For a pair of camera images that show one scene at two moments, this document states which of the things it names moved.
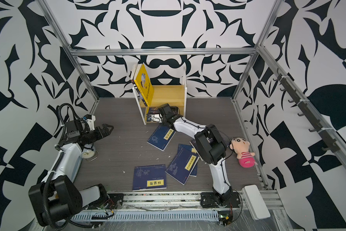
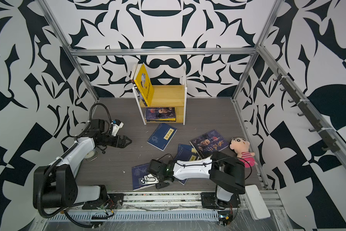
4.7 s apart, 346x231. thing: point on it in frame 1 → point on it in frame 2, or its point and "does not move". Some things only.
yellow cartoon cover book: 144,84 does not move
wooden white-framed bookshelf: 174,96 does not move
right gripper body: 165,121 → 159,178
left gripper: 98,131 → 119,145
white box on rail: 255,202 does not move
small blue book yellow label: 161,137 does not move
